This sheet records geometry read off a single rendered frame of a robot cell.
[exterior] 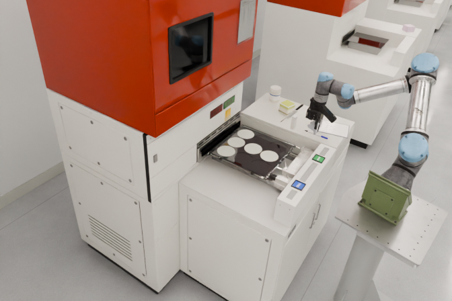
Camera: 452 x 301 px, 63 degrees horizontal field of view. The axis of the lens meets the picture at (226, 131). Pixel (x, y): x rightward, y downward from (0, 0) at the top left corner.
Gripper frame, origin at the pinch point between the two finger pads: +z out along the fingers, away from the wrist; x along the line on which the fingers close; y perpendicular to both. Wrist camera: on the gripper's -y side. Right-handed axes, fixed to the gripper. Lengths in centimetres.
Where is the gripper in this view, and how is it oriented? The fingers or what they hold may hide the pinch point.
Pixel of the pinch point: (316, 132)
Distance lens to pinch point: 217.6
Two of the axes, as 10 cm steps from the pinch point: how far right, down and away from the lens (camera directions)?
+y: -8.3, -3.4, 4.4
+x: -5.5, 3.9, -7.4
